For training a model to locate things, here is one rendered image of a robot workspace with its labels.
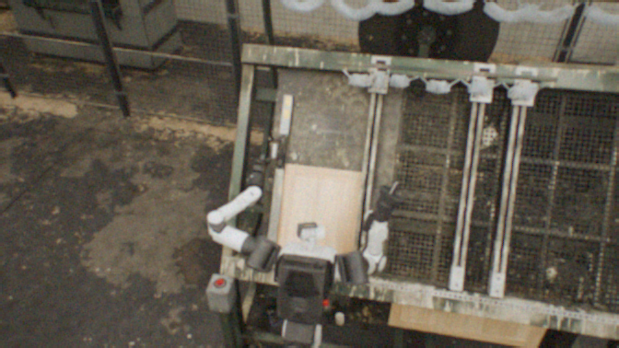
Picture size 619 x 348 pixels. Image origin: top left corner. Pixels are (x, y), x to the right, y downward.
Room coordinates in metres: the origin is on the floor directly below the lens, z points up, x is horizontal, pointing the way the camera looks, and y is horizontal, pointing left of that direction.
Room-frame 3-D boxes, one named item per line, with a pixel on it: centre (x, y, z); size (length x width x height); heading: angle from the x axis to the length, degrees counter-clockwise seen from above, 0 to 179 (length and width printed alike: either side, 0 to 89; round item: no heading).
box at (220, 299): (1.67, 0.48, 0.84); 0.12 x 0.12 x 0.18; 80
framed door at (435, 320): (1.81, -0.96, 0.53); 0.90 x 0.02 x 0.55; 80
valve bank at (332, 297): (1.66, 0.04, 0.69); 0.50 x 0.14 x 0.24; 80
